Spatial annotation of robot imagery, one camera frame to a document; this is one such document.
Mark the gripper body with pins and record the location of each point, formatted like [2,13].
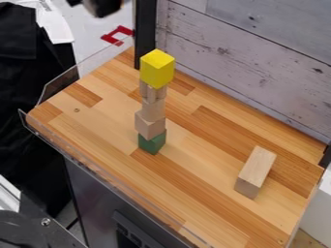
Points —
[103,7]

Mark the yellow block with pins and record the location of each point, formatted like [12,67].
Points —
[156,69]

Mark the small wooden block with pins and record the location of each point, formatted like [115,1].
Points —
[154,110]
[151,93]

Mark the black fabric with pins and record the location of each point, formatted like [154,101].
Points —
[26,97]

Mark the wooden cube block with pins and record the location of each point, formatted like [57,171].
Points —
[148,127]

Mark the green block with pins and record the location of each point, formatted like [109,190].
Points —
[151,143]

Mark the white board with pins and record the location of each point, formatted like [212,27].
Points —
[258,55]

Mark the long wooden block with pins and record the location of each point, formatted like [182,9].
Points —
[256,171]

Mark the black post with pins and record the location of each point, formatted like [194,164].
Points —
[145,32]

